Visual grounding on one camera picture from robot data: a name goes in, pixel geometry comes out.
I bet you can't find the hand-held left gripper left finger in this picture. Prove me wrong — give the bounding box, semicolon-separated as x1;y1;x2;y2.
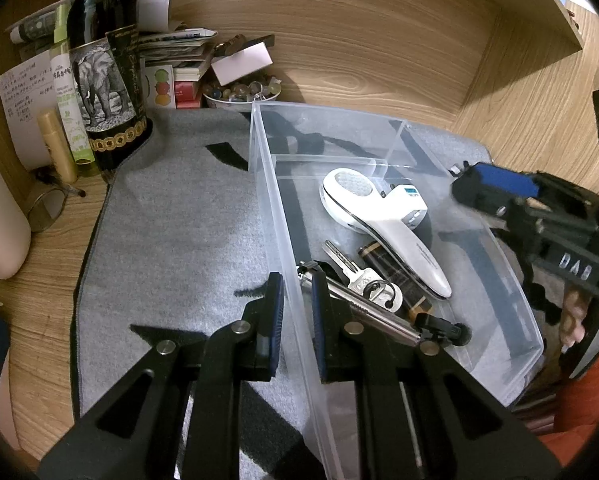
38;272;284;480

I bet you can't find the black gold-trimmed case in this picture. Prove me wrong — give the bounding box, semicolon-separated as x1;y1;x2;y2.
358;242;435;318

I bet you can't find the green white tube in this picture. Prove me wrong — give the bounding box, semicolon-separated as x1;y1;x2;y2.
50;4;102;177

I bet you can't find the person's right hand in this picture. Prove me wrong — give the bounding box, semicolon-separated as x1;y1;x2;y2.
559;285;593;348

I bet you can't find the wooden shelf board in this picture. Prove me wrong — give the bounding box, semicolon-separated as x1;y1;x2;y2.
494;0;585;51

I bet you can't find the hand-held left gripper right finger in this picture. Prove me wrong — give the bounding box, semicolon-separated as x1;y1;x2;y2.
311;271;563;480

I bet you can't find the orange clothing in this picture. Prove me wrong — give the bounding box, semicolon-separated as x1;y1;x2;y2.
537;345;599;480

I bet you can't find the grey felt mat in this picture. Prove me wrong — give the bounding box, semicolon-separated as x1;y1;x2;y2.
70;106;565;480

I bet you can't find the silver key bunch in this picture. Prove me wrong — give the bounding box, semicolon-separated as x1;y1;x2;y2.
322;240;404;313

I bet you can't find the fruit print card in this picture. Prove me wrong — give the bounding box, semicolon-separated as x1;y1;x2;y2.
144;64;175;107

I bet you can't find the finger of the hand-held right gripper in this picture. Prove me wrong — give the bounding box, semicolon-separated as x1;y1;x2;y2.
451;161;540;217

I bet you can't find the dark elephant-label wine bottle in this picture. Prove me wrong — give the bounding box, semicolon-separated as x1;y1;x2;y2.
67;0;154;171

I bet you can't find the bowl of polished stones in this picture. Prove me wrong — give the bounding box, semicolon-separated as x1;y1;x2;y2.
202;75;283;109

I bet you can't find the stack of booklets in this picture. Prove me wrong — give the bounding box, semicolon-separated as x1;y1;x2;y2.
138;27;218;81

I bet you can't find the small round mirror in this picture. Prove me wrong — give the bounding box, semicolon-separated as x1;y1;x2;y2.
28;187;69;233

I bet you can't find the clear plastic storage bin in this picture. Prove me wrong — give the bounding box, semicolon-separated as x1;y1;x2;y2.
248;101;545;480

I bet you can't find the silver black folding tool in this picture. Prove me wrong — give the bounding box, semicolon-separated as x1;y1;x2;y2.
297;260;473;348

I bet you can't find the white handheld massager device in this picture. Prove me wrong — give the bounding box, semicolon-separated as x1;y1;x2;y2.
319;167;453;301

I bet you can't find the white paper sheet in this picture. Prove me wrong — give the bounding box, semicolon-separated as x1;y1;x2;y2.
137;0;173;33

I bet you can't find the dark flat object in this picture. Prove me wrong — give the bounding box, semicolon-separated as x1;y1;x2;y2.
214;34;276;58

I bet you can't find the rolled newspaper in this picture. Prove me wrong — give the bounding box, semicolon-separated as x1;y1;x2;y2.
8;2;73;45

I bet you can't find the small red box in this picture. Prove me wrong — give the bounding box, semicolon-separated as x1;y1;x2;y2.
174;80;204;109

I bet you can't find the white handwritten note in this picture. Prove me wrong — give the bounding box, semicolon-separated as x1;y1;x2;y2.
0;52;55;171

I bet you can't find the beige lip balm tube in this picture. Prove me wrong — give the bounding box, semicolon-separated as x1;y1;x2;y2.
37;110;79;184

